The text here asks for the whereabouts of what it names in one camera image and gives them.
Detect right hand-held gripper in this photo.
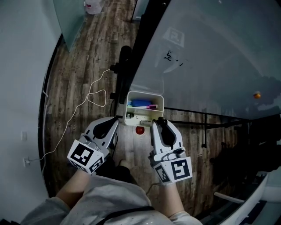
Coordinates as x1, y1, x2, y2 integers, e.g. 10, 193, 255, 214
148, 120, 193, 185

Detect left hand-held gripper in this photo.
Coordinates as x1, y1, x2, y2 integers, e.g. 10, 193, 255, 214
67, 116, 119, 176

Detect person's left forearm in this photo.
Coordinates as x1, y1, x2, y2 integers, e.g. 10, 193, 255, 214
56, 169, 92, 208

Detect person's right forearm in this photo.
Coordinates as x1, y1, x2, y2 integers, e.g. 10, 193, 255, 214
157, 182, 185, 217

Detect large whiteboard on stand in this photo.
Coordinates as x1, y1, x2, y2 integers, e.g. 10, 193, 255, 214
109, 0, 281, 148

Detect white plastic storage box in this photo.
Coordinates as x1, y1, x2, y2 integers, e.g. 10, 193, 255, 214
124, 90, 165, 126

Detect person's black trousers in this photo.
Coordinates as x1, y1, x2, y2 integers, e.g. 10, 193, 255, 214
96, 153, 139, 185

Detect person's grey shirt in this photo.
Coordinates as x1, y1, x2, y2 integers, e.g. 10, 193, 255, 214
21, 174, 204, 225

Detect black office chair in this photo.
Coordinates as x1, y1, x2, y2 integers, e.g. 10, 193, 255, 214
209, 114, 281, 192

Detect white desk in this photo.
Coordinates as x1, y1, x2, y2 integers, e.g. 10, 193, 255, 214
226, 171, 281, 225

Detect frosted glass door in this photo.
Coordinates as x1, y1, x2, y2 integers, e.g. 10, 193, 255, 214
52, 0, 87, 52

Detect clear plastic water jug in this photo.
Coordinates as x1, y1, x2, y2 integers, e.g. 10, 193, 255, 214
84, 0, 103, 15

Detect long white cable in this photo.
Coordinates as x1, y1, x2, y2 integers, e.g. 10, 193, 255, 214
28, 68, 112, 174

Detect thin grey cable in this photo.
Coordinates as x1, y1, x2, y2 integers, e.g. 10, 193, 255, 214
145, 183, 161, 195

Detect thick black cord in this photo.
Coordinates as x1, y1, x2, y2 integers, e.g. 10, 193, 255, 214
100, 206, 154, 225

